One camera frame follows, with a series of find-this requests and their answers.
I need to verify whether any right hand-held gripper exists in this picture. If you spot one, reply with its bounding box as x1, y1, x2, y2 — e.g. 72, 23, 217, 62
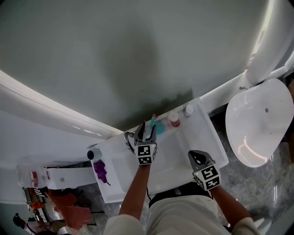
187, 150, 221, 191

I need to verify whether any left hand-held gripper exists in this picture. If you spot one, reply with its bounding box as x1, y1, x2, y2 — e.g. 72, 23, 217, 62
133, 122, 159, 165

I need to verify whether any person's left forearm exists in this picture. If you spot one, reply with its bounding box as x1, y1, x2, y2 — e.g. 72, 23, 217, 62
118, 163, 152, 223

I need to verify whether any person's right forearm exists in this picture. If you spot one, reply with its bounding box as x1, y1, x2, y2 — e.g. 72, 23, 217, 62
209, 184, 253, 227

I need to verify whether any red bottle white cap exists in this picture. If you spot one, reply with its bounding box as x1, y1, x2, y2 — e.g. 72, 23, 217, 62
167, 110, 181, 128

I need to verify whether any small white bottle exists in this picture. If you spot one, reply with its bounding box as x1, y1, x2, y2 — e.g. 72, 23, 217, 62
182, 104, 194, 118

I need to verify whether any chrome faucet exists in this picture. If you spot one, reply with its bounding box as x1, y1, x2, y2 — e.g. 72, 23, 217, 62
123, 131, 136, 153

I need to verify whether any grey cup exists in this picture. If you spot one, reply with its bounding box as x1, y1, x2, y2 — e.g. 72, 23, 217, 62
86, 148, 102, 161

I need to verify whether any white washbasin table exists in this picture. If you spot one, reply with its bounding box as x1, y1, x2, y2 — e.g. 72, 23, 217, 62
86, 96, 230, 204

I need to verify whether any purple cloth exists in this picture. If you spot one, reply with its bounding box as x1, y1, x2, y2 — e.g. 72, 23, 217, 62
93, 159, 112, 186

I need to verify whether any person's beige shirt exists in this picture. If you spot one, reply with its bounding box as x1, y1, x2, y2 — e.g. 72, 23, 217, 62
102, 195, 262, 235

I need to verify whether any white bathtub black outside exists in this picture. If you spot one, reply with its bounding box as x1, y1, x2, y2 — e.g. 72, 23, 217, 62
225, 78, 294, 168

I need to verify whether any white water dispenser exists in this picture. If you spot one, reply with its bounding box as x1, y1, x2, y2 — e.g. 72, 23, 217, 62
44, 166, 97, 190

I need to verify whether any red cloth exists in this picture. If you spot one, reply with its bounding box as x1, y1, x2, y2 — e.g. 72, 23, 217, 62
44, 189, 93, 230

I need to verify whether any black white striped cloth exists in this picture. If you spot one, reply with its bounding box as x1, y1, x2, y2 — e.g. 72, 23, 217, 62
24, 186, 47, 198

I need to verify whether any clear water jug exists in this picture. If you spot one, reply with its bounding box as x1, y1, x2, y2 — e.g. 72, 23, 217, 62
16, 166, 50, 188

